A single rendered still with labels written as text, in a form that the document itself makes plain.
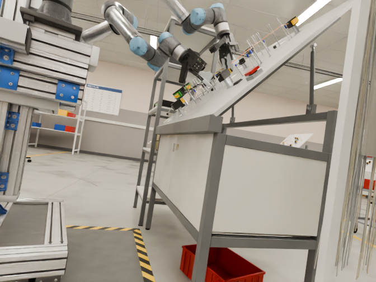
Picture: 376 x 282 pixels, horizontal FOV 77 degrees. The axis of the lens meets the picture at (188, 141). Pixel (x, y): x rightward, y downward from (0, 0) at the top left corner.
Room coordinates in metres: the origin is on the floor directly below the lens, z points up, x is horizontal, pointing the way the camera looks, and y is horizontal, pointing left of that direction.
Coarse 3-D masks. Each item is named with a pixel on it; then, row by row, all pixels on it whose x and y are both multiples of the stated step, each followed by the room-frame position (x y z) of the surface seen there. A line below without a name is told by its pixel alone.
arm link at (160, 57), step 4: (160, 48) 1.19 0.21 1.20; (156, 52) 1.16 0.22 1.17; (160, 52) 1.19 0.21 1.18; (164, 52) 1.19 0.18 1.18; (156, 56) 1.16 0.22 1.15; (160, 56) 1.19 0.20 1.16; (164, 56) 1.20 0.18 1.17; (168, 56) 1.21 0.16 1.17; (152, 60) 1.17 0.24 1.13; (156, 60) 1.18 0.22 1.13; (160, 60) 1.20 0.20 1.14; (164, 60) 1.22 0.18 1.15; (148, 64) 1.22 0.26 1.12; (152, 64) 1.21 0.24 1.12; (156, 64) 1.21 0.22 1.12; (160, 64) 1.22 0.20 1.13; (152, 68) 1.22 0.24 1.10; (156, 68) 1.22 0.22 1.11; (160, 68) 1.25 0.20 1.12
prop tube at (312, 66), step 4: (312, 52) 1.22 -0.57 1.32; (312, 56) 1.22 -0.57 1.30; (312, 60) 1.22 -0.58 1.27; (312, 64) 1.22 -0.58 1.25; (312, 68) 1.22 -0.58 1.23; (312, 72) 1.22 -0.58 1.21; (312, 76) 1.22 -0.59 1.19; (312, 80) 1.23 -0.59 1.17; (312, 84) 1.23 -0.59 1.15; (312, 88) 1.23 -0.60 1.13; (312, 92) 1.23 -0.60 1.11; (312, 96) 1.23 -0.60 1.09; (312, 100) 1.23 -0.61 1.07; (308, 108) 1.24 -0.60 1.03
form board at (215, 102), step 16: (352, 0) 1.13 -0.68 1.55; (336, 16) 1.06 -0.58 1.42; (304, 32) 1.22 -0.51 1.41; (320, 32) 1.04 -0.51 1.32; (272, 48) 1.54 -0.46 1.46; (288, 48) 1.11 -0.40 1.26; (256, 64) 1.35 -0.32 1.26; (272, 64) 1.00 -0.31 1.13; (256, 80) 0.95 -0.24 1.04; (208, 96) 1.51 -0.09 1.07; (224, 96) 1.08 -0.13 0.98; (240, 96) 0.94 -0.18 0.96; (176, 112) 1.99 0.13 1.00; (192, 112) 1.31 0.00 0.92; (208, 112) 0.99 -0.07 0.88
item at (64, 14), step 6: (42, 0) 1.01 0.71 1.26; (48, 0) 0.99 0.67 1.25; (54, 0) 0.99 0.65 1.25; (42, 6) 0.99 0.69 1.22; (48, 6) 0.98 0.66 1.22; (54, 6) 0.99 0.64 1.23; (60, 6) 1.00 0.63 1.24; (66, 6) 1.02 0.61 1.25; (42, 12) 0.97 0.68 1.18; (48, 12) 0.97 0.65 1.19; (54, 12) 0.98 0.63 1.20; (60, 12) 1.00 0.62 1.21; (66, 12) 1.03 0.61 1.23; (60, 18) 1.00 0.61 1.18; (66, 18) 1.03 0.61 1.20
